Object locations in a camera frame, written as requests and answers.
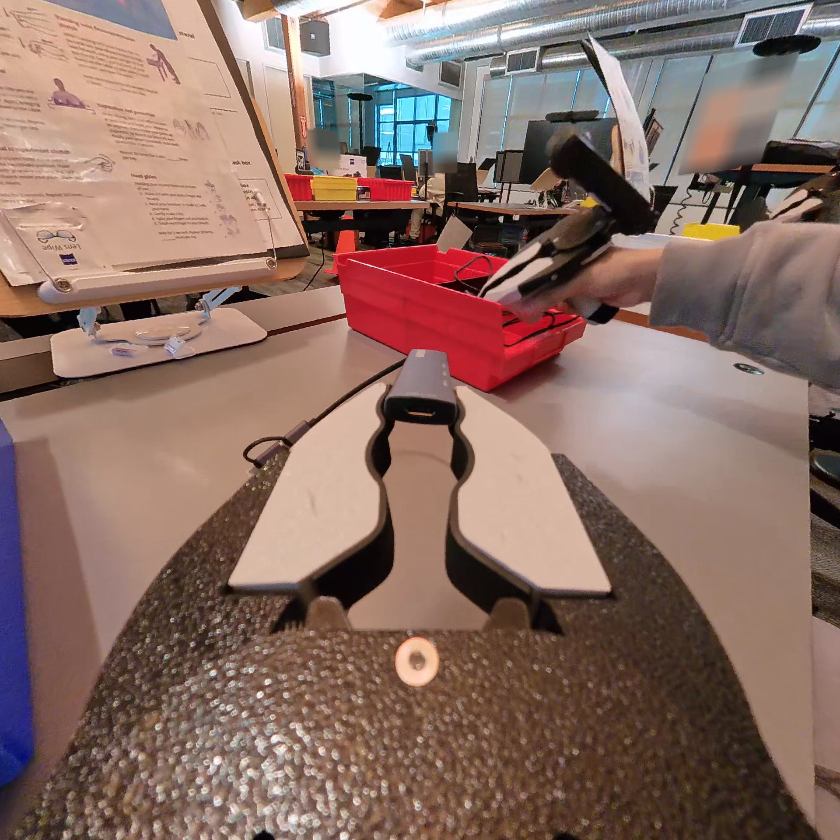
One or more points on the wooden table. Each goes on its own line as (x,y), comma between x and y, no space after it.
(361,205)

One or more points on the person's right forearm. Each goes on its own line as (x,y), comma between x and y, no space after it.
(754,295)

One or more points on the large black screen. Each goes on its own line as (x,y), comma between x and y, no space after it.
(551,151)

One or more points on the grey slim USB hub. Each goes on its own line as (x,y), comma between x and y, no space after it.
(420,384)

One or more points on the laminated instruction sheet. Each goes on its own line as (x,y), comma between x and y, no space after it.
(131,164)

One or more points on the yellow bin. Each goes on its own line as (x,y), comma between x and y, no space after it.
(334,188)

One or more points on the red divided bin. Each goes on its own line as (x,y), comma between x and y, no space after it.
(426,328)

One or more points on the black bin divider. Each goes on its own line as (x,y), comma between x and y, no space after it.
(459,287)

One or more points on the person's right hand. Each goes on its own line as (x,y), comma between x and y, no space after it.
(630,279)

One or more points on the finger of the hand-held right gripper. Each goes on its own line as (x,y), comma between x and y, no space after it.
(538,253)
(531,285)

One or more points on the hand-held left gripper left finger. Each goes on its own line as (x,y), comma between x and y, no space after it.
(315,512)

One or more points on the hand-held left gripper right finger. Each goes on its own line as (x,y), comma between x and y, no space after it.
(525,518)

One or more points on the orange traffic cone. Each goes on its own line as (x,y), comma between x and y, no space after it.
(346,243)

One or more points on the blue plastic bin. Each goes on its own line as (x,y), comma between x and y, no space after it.
(13,590)

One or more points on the black wall speaker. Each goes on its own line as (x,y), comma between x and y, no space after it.
(313,36)

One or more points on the red storage bin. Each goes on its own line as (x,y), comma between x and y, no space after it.
(298,187)
(387,188)

